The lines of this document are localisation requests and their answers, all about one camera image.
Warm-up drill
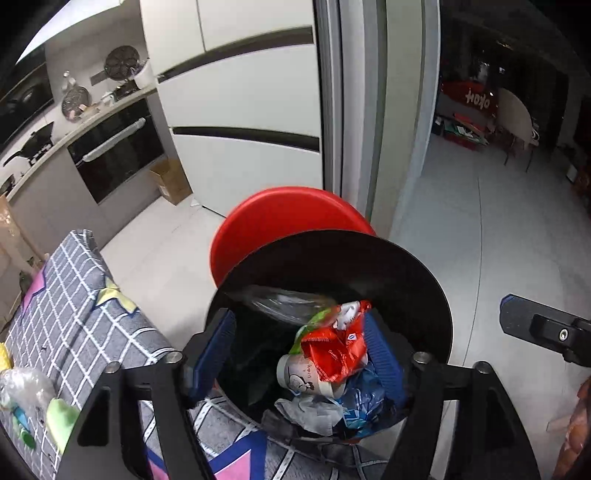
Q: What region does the black range hood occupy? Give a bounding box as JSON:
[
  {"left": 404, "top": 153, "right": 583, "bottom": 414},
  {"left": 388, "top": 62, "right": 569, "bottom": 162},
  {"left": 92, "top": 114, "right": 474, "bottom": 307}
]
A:
[{"left": 0, "top": 60, "right": 54, "bottom": 145}]

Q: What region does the cardboard box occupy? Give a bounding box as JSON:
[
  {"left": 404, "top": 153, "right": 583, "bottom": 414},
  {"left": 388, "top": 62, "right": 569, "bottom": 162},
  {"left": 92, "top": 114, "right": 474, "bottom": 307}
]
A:
[{"left": 148, "top": 159, "right": 193, "bottom": 205}]

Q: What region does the grey checked star tablecloth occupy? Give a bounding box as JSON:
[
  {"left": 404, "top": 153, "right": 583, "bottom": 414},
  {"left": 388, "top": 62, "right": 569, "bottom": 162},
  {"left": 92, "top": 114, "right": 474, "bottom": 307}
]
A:
[{"left": 0, "top": 229, "right": 386, "bottom": 480}]

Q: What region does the silver round steamer rack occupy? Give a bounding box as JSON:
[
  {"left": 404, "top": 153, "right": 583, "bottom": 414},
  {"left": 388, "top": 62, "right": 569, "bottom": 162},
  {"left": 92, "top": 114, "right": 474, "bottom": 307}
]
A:
[{"left": 61, "top": 86, "right": 89, "bottom": 122}]

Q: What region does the red printed box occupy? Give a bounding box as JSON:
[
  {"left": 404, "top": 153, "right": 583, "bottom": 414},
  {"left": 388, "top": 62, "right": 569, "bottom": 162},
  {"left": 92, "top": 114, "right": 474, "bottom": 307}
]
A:
[{"left": 438, "top": 78, "right": 502, "bottom": 123}]

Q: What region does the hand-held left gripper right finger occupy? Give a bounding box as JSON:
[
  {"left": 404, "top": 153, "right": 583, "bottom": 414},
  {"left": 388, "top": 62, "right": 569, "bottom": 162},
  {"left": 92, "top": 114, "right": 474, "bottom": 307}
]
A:
[{"left": 365, "top": 314, "right": 541, "bottom": 480}]

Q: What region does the black built-in oven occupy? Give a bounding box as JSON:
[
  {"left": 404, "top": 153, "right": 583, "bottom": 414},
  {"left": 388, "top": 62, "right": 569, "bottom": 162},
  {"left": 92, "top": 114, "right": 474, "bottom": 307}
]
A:
[{"left": 66, "top": 99, "right": 165, "bottom": 205}]

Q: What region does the red plastic bag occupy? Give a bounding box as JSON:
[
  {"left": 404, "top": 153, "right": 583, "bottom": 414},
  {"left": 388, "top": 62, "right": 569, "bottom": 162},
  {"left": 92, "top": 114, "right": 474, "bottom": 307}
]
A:
[{"left": 300, "top": 300, "right": 373, "bottom": 385}]

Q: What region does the pale green sponge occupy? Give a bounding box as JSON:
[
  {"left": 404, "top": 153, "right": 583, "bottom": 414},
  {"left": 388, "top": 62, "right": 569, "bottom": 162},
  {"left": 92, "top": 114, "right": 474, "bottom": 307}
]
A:
[{"left": 45, "top": 397, "right": 81, "bottom": 456}]

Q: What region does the blue plastic bag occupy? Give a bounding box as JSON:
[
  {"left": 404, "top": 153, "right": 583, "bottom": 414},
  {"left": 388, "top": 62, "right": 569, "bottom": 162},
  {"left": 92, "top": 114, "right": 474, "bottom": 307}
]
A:
[{"left": 341, "top": 364, "right": 399, "bottom": 431}]

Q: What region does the black wok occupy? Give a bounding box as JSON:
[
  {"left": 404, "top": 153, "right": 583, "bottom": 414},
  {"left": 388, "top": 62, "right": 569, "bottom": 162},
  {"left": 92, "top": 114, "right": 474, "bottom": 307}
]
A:
[{"left": 2, "top": 122, "right": 55, "bottom": 168}]

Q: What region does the white plastic bag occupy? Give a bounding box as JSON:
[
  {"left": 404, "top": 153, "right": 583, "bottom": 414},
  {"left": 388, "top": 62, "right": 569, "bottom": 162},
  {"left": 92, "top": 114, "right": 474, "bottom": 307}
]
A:
[{"left": 274, "top": 396, "right": 345, "bottom": 435}]

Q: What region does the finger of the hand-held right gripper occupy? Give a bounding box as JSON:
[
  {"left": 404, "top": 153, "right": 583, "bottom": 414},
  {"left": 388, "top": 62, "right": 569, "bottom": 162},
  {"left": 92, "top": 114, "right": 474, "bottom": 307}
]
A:
[{"left": 499, "top": 293, "right": 591, "bottom": 366}]

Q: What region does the white paper cup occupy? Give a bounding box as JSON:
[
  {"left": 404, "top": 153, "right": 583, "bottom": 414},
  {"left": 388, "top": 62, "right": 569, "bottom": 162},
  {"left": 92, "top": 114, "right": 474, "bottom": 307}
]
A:
[{"left": 276, "top": 353, "right": 334, "bottom": 398}]

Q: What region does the dark round steamer rack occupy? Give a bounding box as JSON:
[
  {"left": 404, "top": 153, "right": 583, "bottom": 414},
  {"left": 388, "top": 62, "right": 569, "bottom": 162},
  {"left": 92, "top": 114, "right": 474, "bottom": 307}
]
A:
[{"left": 105, "top": 44, "right": 140, "bottom": 79}]

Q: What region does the clear plastic bag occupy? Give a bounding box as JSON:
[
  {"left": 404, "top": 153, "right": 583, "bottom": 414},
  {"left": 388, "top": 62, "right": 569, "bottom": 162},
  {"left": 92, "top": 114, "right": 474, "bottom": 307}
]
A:
[{"left": 244, "top": 285, "right": 339, "bottom": 325}]

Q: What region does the white refrigerator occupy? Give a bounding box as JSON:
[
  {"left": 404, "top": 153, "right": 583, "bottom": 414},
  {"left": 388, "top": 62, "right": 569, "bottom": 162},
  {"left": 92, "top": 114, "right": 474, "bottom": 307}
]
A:
[{"left": 139, "top": 0, "right": 325, "bottom": 219}]

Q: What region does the green plastic bag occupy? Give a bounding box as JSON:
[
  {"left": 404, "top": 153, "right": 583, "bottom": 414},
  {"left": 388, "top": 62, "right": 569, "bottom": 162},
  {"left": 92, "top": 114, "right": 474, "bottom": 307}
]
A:
[{"left": 294, "top": 308, "right": 339, "bottom": 343}]

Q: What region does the person's right hand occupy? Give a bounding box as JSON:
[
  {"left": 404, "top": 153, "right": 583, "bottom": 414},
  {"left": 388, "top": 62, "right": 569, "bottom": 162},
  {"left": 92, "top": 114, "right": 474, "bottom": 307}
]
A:
[{"left": 549, "top": 375, "right": 591, "bottom": 480}]

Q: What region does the white rice cooker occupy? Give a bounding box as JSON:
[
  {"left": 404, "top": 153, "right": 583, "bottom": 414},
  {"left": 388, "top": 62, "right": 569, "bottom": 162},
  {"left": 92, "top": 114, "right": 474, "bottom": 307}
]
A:
[{"left": 134, "top": 60, "right": 157, "bottom": 91}]

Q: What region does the red plastic stool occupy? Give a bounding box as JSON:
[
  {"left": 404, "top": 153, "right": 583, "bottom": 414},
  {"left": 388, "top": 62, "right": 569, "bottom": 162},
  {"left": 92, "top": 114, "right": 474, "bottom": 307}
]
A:
[{"left": 209, "top": 186, "right": 378, "bottom": 289}]

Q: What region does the beige round-back chair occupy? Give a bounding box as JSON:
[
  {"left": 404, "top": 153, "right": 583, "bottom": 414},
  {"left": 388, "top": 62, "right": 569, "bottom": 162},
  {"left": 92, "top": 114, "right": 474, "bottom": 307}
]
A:
[{"left": 496, "top": 88, "right": 539, "bottom": 168}]

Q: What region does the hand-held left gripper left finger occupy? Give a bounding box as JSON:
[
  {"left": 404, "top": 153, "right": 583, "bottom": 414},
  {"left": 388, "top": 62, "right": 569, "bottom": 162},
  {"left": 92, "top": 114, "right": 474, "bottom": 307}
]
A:
[{"left": 55, "top": 308, "right": 236, "bottom": 480}]

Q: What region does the black trash bin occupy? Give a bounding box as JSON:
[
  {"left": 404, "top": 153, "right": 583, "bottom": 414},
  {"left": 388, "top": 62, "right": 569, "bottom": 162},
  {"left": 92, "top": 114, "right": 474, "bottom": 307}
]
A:
[{"left": 205, "top": 230, "right": 454, "bottom": 445}]

